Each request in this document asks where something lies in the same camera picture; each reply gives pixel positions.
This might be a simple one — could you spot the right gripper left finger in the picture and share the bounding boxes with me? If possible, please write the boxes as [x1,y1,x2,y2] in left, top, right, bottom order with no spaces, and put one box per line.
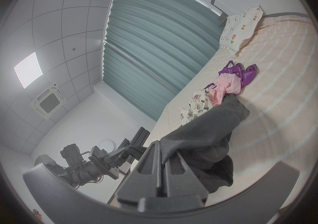
[115,141,163,202]

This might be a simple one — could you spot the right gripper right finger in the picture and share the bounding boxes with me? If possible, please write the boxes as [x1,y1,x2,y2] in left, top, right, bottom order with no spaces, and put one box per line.
[164,152,208,200]

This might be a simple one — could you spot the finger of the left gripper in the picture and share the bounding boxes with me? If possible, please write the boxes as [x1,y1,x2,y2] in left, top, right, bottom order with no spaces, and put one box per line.
[107,146,147,166]

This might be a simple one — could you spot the black T-shirt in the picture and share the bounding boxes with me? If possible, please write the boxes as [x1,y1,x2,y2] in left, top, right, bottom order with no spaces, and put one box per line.
[160,94,250,194]

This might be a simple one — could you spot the bed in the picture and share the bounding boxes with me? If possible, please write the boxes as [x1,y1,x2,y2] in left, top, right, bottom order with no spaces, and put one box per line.
[107,0,315,208]

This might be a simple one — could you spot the dark grey desk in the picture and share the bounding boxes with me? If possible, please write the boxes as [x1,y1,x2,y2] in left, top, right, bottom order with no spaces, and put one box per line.
[117,138,131,150]

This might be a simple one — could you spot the white round mirror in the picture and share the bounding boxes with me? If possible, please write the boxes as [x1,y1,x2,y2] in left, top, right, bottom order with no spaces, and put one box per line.
[99,139,115,152]

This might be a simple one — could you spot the black chest of drawers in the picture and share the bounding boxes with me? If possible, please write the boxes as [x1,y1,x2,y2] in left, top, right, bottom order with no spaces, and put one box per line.
[129,127,151,148]

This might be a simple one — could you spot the blue-green curtain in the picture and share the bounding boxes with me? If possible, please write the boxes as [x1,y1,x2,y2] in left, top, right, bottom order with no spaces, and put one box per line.
[101,42,179,122]
[104,0,228,92]

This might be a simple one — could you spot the white printed pyjama top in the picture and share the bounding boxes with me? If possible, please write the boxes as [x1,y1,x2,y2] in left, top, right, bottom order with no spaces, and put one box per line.
[179,89,214,126]

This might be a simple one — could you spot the ceiling air vent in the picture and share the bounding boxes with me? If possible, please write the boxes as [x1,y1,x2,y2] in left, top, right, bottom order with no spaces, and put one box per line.
[29,83,67,120]

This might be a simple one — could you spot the pink garment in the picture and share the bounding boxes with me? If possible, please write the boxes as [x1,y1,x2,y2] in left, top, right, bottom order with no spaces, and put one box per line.
[209,73,241,107]

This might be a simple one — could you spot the square ceiling light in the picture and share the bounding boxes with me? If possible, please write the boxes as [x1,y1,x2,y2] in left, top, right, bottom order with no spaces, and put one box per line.
[14,52,43,89]

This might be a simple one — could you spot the purple garment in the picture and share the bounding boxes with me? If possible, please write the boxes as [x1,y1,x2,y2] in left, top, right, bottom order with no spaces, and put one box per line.
[205,60,258,92]

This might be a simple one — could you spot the white printed pillow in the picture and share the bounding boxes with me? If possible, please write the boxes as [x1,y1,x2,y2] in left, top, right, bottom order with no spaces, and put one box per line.
[219,5,264,56]

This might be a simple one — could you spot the grey bedside table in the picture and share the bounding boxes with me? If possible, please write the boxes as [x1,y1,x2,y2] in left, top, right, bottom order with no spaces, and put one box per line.
[218,10,229,23]

